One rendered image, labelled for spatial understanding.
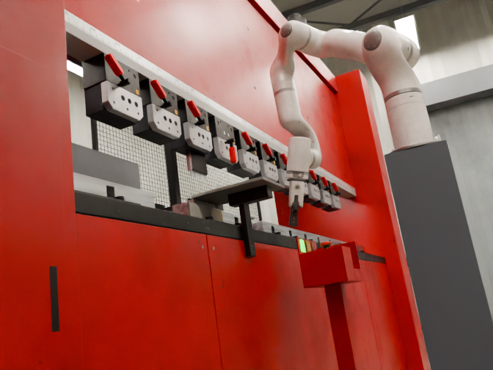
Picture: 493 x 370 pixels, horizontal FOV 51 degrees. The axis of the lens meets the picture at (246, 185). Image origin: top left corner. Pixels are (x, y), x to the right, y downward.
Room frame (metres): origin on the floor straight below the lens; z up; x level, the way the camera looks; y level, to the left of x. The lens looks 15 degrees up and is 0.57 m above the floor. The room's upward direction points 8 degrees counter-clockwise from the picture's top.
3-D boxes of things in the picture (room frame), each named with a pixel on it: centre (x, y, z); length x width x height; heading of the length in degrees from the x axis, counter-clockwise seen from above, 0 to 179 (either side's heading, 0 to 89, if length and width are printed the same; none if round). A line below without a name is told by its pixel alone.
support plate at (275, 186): (1.67, 0.03, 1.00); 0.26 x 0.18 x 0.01; 65
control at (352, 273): (1.88, -0.26, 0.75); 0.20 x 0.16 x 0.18; 155
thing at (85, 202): (2.30, -0.15, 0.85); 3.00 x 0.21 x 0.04; 155
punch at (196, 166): (1.73, 0.16, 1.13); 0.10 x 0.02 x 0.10; 155
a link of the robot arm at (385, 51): (1.51, -0.51, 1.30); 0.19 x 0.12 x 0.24; 136
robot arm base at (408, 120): (1.54, -0.54, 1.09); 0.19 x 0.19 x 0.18
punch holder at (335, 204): (3.15, -0.50, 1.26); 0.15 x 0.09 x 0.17; 155
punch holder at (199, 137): (1.70, 0.17, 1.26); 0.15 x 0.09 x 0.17; 155
